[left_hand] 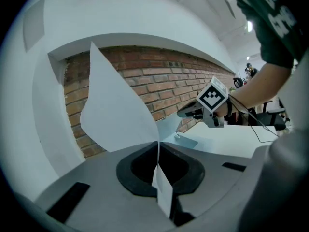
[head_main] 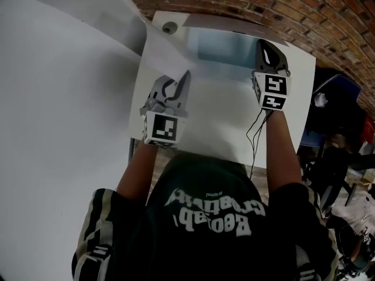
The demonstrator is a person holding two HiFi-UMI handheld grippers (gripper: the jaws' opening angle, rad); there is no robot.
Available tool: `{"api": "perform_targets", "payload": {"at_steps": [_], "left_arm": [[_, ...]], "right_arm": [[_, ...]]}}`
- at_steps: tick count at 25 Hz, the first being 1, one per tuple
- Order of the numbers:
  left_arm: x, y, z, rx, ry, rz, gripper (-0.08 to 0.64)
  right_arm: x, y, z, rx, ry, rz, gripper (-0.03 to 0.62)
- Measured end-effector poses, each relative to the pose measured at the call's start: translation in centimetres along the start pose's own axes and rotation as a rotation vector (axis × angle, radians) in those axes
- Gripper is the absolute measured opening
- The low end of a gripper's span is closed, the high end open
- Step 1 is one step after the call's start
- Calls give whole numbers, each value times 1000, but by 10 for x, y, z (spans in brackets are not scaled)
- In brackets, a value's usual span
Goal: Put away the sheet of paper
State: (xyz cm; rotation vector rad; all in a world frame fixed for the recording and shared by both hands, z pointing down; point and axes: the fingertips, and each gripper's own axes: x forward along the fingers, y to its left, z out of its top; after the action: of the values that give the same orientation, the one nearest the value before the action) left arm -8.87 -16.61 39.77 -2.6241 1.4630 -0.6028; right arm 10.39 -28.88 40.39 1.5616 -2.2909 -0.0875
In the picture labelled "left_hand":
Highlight green printed t-shirt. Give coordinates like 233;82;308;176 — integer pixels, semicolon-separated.
232;0;305;69

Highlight white table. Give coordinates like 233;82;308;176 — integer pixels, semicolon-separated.
158;123;280;160

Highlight white A4 paper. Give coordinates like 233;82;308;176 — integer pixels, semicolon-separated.
80;41;174;219

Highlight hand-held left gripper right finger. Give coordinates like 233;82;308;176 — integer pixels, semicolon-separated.
158;141;254;227

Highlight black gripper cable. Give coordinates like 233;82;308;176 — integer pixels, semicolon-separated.
228;94;279;144

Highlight black office chair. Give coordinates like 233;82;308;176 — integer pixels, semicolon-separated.
255;100;288;132

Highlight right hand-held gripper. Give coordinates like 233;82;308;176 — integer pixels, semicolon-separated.
177;76;229;130

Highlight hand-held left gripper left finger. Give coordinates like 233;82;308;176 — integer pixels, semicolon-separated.
36;141;176;227

